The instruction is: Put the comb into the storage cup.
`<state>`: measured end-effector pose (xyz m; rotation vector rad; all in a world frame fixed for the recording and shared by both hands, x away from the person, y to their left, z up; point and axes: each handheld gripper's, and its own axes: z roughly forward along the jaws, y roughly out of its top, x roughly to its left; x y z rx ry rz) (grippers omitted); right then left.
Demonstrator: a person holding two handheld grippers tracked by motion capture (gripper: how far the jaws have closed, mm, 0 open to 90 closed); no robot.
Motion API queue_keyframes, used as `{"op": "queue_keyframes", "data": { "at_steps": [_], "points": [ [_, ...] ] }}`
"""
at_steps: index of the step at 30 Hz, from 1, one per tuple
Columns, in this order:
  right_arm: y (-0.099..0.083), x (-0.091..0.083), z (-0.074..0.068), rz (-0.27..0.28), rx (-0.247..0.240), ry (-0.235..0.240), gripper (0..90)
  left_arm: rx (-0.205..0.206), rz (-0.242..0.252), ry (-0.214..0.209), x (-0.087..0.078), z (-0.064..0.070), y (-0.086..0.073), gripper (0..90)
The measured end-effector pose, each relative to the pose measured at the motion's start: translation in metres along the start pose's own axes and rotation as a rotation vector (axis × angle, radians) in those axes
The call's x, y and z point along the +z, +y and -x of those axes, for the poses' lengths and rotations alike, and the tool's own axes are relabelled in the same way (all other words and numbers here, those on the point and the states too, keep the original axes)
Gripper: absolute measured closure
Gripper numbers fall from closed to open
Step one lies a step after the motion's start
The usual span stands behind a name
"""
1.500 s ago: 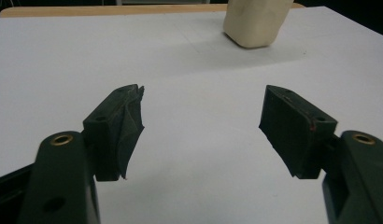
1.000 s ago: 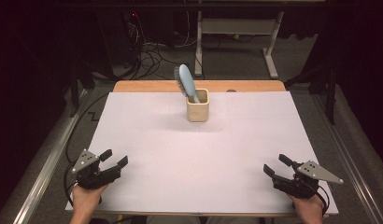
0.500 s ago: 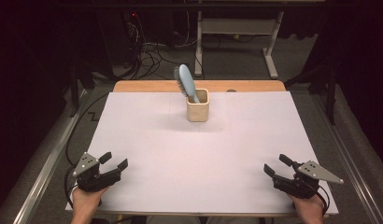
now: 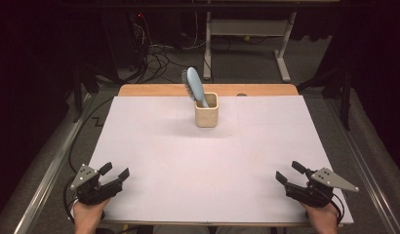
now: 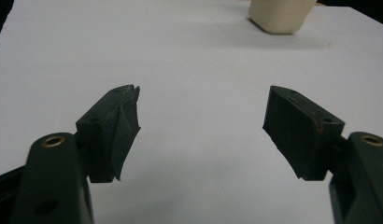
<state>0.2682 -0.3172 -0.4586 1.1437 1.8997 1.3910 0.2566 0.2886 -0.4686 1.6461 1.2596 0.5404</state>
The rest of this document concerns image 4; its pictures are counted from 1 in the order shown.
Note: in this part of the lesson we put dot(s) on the aluminium floor rail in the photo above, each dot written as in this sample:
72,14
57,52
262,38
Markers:
51,165
371,182

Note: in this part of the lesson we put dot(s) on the white table mat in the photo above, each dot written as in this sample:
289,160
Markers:
188,162

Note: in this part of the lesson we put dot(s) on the person's right hand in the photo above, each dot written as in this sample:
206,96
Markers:
321,219

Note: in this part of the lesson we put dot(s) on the light blue hairbrush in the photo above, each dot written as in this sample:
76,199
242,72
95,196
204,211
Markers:
194,83

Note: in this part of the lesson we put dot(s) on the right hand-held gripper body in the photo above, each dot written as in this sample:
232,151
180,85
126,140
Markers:
313,193

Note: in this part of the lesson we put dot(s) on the black tripod stand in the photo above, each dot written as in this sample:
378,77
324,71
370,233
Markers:
346,97
78,97

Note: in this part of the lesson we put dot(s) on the person's left hand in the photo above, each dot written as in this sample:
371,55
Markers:
89,216

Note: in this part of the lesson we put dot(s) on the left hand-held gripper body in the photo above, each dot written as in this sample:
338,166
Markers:
97,191

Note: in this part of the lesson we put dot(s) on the wooden table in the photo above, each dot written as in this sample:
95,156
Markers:
155,90

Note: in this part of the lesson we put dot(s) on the black computer tower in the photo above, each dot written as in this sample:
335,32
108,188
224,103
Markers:
123,42

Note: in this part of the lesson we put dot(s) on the beige square container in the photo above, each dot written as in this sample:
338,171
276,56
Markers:
206,118

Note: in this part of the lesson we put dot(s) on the white metal table frame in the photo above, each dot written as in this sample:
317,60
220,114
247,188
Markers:
247,27

